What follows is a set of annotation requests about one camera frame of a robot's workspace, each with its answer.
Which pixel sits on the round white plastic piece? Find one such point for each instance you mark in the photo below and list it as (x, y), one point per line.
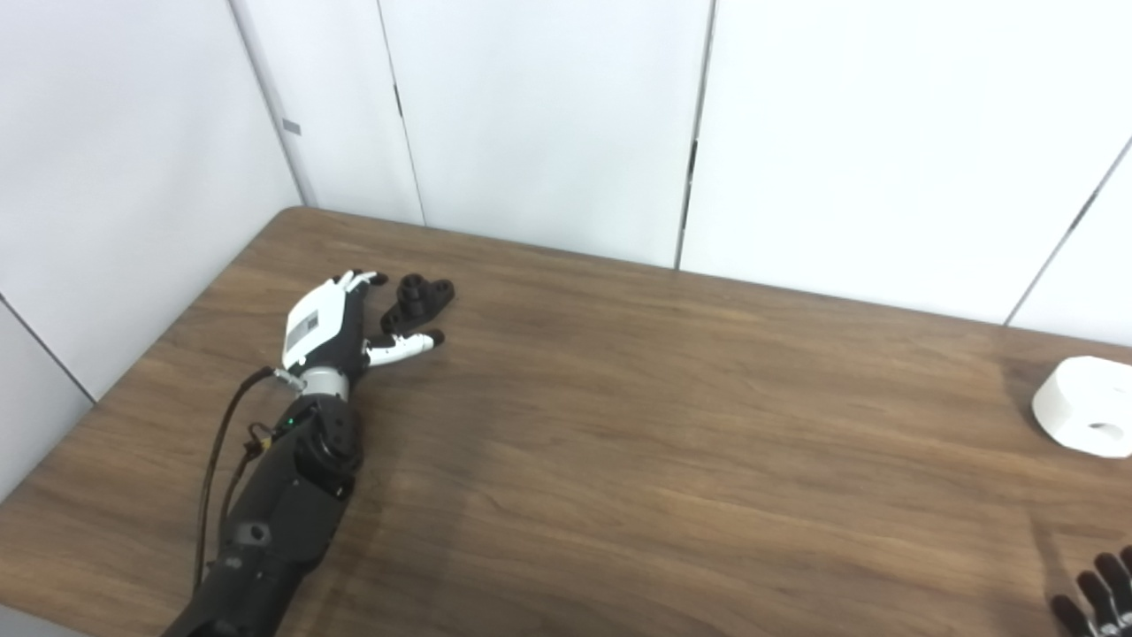
(1083, 402)

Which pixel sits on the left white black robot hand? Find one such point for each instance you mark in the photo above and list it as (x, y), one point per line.
(318, 323)

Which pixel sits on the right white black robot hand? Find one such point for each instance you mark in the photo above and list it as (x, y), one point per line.
(1105, 602)

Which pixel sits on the black plastic holder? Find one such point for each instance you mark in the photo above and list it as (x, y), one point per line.
(432, 296)

